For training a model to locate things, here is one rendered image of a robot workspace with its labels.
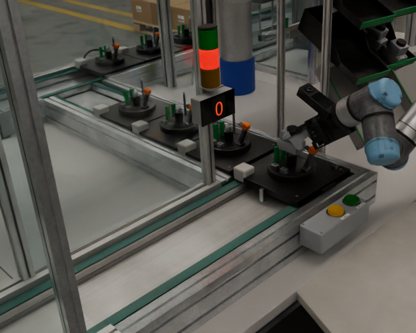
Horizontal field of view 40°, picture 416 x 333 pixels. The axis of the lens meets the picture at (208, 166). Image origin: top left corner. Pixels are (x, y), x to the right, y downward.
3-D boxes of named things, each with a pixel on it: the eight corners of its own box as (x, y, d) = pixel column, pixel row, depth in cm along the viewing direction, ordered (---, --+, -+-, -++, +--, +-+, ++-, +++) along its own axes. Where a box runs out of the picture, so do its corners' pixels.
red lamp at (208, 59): (223, 66, 144) (222, 47, 142) (208, 71, 141) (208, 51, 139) (210, 62, 148) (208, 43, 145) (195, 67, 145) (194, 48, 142)
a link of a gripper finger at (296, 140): (284, 157, 156) (311, 145, 149) (275, 138, 156) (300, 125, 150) (290, 154, 158) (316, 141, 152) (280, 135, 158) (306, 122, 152)
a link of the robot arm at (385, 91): (383, 106, 127) (378, 71, 129) (348, 122, 135) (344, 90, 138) (407, 111, 131) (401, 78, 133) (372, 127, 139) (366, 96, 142)
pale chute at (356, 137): (387, 138, 175) (396, 132, 171) (356, 150, 169) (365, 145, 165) (344, 62, 181) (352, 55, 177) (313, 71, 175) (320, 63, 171)
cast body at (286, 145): (306, 150, 160) (306, 127, 156) (296, 155, 157) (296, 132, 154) (282, 142, 165) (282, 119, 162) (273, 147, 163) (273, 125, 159)
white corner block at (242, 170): (255, 178, 165) (255, 166, 163) (244, 184, 163) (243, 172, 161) (243, 173, 168) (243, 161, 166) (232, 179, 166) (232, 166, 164)
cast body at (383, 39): (384, 47, 178) (393, 28, 173) (376, 51, 176) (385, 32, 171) (364, 32, 182) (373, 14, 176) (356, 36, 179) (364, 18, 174)
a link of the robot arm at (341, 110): (341, 98, 137) (360, 89, 141) (328, 105, 140) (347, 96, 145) (355, 126, 136) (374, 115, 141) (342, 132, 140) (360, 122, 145)
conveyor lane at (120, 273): (347, 201, 168) (350, 172, 163) (115, 358, 119) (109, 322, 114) (275, 171, 187) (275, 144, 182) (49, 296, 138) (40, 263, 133)
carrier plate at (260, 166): (350, 174, 164) (350, 168, 163) (298, 208, 150) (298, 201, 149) (286, 150, 180) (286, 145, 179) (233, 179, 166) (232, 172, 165)
